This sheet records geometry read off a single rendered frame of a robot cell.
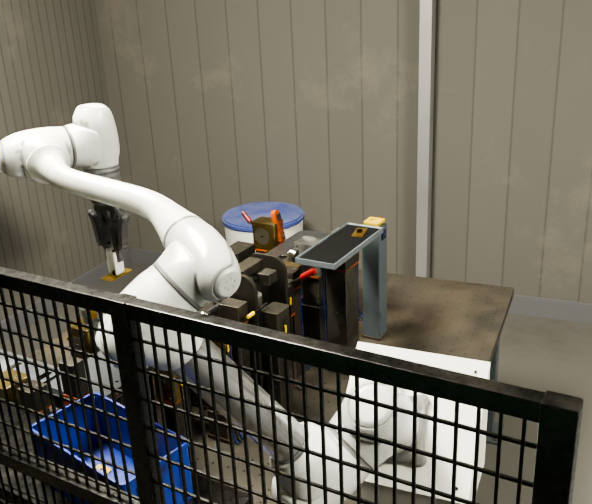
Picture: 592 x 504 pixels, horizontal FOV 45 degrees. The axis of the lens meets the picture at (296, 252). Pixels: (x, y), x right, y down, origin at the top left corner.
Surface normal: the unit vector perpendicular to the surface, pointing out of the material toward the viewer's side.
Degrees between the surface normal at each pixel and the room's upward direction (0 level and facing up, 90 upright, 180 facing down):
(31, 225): 90
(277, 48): 90
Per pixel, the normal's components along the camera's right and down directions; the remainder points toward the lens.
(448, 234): -0.40, 0.35
